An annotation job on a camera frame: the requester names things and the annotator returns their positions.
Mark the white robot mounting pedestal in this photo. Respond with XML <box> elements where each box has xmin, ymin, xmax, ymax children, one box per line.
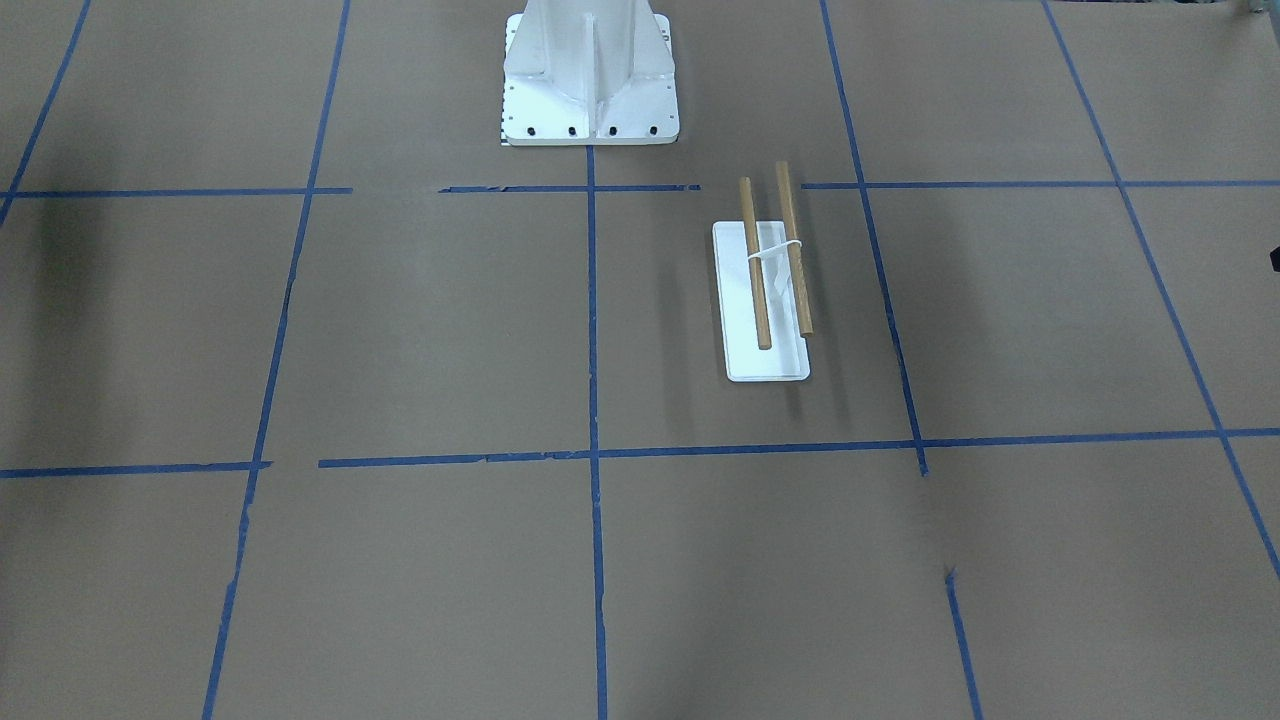
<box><xmin>500</xmin><ymin>1</ymin><xmax>681</xmax><ymax>147</ymax></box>

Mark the wooden rack rod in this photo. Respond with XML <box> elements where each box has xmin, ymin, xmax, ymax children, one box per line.
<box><xmin>774</xmin><ymin>160</ymin><xmax>815</xmax><ymax>340</ymax></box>
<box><xmin>739</xmin><ymin>176</ymin><xmax>773</xmax><ymax>351</ymax></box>

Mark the white towel rack base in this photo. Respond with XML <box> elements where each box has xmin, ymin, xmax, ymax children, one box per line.
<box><xmin>712</xmin><ymin>220</ymin><xmax>810</xmax><ymax>383</ymax></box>

